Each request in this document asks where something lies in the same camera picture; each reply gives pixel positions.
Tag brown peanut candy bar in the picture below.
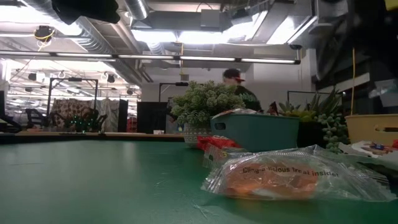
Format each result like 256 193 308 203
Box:
266 101 280 116
212 107 264 119

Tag white candy wrapper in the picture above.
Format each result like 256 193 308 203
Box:
338 139 398 162

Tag pale succulent in patterned pot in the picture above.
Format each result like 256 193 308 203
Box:
170 80 246 149

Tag black partition panel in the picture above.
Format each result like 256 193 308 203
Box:
136 101 169 134

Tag teal plastic basket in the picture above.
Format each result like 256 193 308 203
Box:
210 112 301 153

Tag narrow black panel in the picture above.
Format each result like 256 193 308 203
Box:
117 98 129 133

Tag green table mat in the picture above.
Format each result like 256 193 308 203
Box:
0 139 398 224

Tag mixed succulents in black pot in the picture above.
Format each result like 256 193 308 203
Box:
276 86 349 153

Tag long LED light bar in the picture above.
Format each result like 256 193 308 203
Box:
0 51 302 65

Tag patterned fabric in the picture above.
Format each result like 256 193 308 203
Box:
51 98 94 128

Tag yellow plastic basket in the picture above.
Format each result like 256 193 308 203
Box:
345 113 398 146

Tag grey monitor screen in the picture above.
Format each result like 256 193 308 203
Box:
374 78 398 108

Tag black metal rig frame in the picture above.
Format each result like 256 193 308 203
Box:
46 77 99 127
158 82 190 103

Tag orange ring candy clear wrapper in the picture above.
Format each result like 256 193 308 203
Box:
200 149 397 202

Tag silver ventilation duct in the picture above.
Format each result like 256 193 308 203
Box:
18 0 147 85

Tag black aluminium table frame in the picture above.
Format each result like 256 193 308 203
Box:
0 136 185 144

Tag black cable reel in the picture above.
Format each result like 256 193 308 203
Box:
33 25 56 43

